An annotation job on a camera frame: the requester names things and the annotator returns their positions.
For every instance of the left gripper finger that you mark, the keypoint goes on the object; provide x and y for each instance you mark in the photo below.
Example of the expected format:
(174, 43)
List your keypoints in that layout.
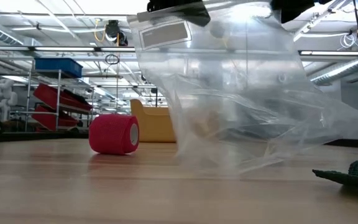
(185, 7)

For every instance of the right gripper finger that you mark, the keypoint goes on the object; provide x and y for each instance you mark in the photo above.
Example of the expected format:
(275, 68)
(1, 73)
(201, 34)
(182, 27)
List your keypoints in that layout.
(291, 9)

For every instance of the clear plastic zip bag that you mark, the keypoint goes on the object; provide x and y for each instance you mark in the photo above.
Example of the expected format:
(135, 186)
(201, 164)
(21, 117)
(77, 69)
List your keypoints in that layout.
(244, 93)

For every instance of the red elastic bandage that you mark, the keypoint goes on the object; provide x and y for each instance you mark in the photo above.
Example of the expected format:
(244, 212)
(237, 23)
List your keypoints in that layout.
(110, 133)

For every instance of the dark green elastic bandage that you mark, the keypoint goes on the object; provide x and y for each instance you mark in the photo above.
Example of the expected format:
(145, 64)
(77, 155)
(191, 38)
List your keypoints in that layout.
(356, 179)

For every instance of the long ceiling light strip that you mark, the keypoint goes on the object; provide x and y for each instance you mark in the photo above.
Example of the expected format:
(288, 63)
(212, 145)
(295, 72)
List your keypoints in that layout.
(73, 49)

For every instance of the yellow plastic basket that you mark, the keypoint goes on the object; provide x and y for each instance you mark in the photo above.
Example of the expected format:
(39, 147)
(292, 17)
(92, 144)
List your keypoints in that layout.
(154, 124)

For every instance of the blue plastic bin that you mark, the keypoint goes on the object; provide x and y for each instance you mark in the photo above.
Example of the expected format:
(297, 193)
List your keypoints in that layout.
(57, 67)

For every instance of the red plastic bin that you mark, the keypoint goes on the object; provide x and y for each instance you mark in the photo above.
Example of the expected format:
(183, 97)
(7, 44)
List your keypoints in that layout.
(47, 119)
(51, 95)

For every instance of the metal shelf rack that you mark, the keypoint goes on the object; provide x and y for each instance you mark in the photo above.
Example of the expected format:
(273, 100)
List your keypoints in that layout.
(28, 93)

